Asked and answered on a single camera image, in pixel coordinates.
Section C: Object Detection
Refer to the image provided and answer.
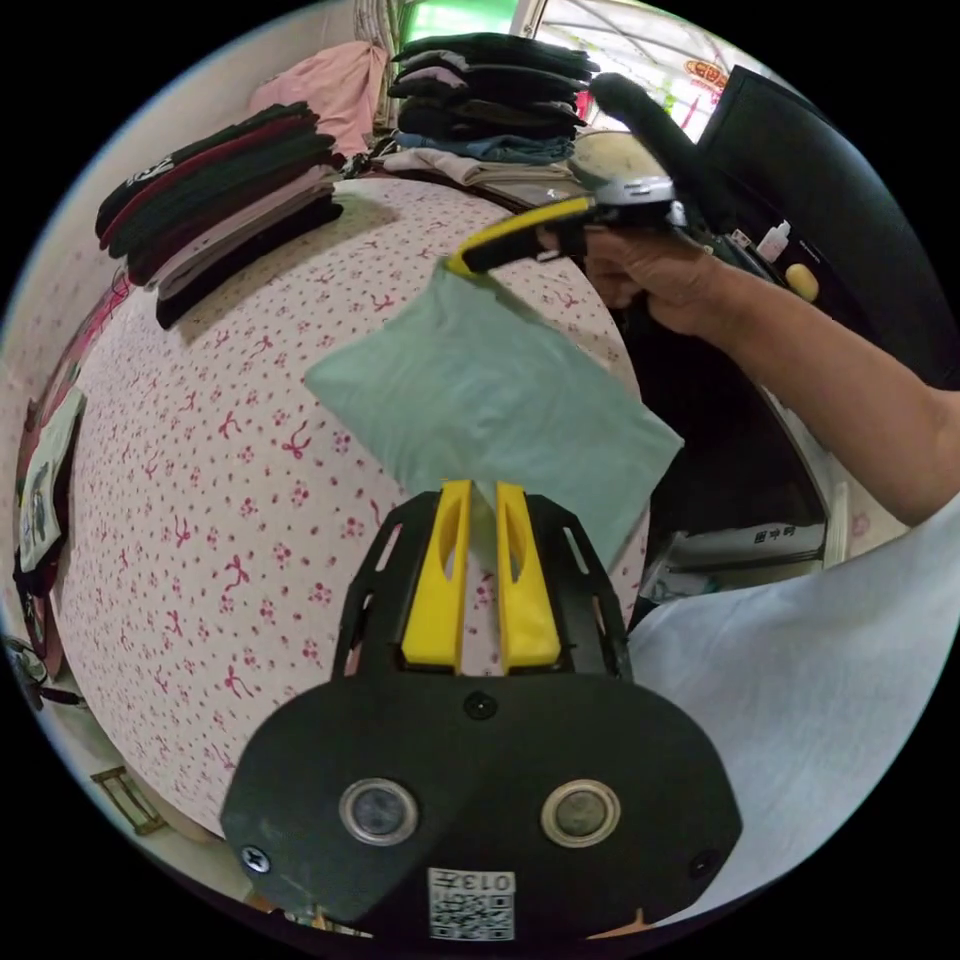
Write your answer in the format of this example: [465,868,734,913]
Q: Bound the person's right hand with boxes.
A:
[581,227,745,340]

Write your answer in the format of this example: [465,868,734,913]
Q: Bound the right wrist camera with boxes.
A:
[587,71,740,235]

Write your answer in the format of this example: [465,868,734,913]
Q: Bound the cyan short sleeve shirt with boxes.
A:
[303,262,685,573]

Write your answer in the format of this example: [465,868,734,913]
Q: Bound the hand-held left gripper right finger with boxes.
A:
[495,482,561,675]

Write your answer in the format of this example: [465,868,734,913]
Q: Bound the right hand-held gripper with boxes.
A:
[446,174,755,277]

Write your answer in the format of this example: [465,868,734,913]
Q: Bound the black monitor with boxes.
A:
[695,65,960,391]

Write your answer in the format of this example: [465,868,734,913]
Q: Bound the person's right forearm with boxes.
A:
[704,258,960,528]

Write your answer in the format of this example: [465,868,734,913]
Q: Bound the person's body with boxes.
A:
[628,491,960,928]

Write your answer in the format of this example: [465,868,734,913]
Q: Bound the pink pillow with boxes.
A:
[249,40,391,160]

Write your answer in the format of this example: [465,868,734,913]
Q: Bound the pile of clothes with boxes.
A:
[383,32,603,190]
[95,100,348,331]

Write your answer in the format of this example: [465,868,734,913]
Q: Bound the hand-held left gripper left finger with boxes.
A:
[401,479,474,673]

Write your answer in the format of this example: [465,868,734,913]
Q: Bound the window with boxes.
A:
[404,0,740,114]

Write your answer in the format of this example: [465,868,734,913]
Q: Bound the round beige clock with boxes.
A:
[567,130,663,193]

